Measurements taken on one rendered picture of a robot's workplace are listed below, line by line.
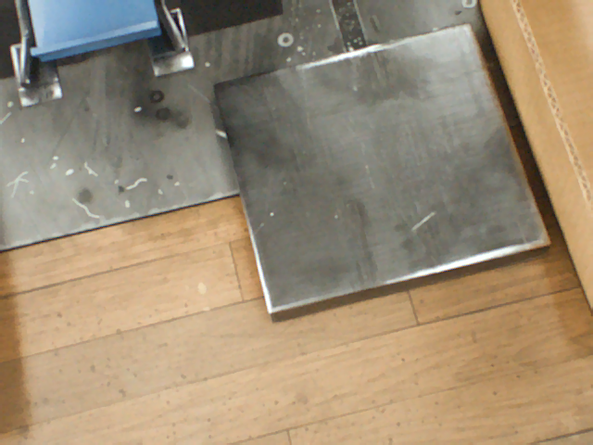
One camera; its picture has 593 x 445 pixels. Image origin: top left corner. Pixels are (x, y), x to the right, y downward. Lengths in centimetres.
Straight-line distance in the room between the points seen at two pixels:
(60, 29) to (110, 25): 3
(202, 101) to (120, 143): 6
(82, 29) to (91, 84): 9
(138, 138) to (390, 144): 16
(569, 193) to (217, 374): 23
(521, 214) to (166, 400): 24
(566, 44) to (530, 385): 23
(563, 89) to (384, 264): 17
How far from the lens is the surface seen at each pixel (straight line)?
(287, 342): 69
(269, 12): 78
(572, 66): 77
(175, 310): 71
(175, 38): 68
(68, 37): 70
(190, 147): 75
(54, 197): 75
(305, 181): 71
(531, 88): 71
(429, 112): 73
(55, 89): 69
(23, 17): 71
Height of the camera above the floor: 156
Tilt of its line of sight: 66 degrees down
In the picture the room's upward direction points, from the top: 8 degrees counter-clockwise
